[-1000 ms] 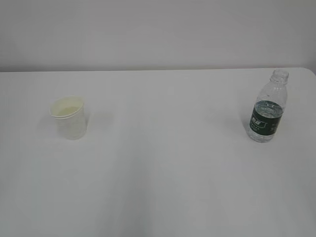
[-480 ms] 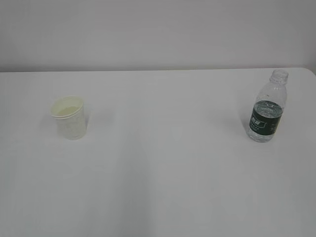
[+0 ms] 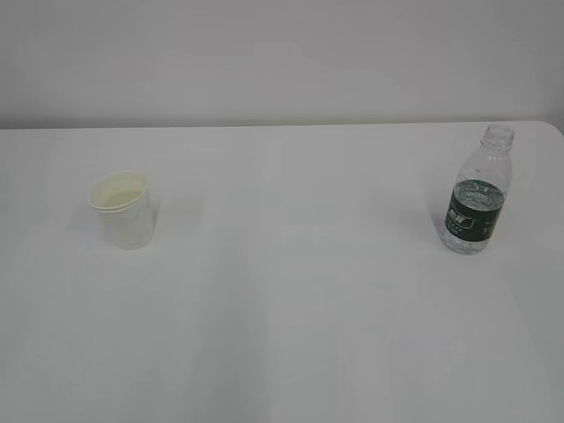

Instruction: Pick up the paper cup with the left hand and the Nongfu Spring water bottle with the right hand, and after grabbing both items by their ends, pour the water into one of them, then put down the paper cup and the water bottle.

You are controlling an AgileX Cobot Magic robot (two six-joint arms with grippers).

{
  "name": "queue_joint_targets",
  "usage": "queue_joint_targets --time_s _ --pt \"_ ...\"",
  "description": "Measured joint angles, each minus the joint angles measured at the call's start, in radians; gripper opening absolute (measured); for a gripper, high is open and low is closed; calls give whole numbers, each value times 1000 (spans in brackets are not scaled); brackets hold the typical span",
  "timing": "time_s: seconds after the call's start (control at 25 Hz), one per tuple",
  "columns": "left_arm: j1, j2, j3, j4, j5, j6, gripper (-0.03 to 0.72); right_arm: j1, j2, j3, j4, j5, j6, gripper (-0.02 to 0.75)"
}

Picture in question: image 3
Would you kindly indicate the clear water bottle green label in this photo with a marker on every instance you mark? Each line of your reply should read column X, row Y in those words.
column 480, row 191

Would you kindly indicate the white paper cup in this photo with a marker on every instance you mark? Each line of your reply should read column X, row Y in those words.
column 122, row 201

